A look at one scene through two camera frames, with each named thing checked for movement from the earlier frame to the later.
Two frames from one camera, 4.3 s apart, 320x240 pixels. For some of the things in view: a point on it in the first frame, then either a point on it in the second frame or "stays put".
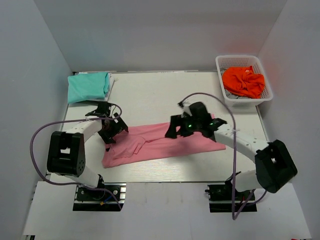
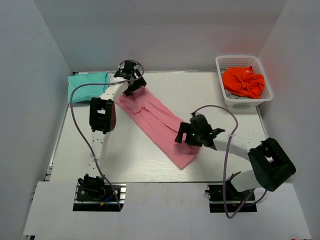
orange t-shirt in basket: (243, 81) stays put
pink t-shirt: (149, 143) -> (159, 125)
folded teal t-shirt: (87, 86) stays put
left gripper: (119, 126) -> (140, 81)
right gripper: (178, 120) -> (183, 128)
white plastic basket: (229, 61) stays put
